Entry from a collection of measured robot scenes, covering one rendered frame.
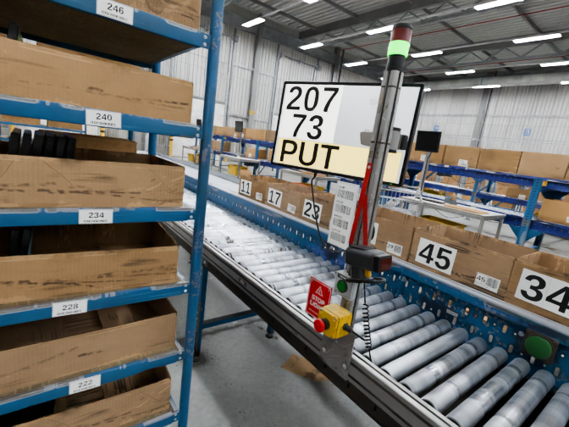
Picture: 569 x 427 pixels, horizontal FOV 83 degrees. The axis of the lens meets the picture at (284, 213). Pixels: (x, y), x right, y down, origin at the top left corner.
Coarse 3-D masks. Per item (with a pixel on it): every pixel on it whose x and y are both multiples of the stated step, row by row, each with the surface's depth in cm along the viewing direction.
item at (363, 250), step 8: (352, 248) 87; (360, 248) 85; (368, 248) 85; (352, 256) 86; (360, 256) 84; (368, 256) 82; (376, 256) 81; (384, 256) 82; (352, 264) 87; (360, 264) 85; (368, 264) 82; (376, 264) 81; (384, 264) 82; (352, 272) 89; (360, 272) 87; (368, 272) 86; (376, 272) 81; (352, 280) 88; (360, 280) 86
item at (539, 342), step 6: (534, 336) 103; (540, 336) 103; (528, 342) 104; (534, 342) 103; (540, 342) 102; (546, 342) 101; (528, 348) 105; (534, 348) 103; (540, 348) 102; (546, 348) 101; (534, 354) 103; (540, 354) 102; (546, 354) 101
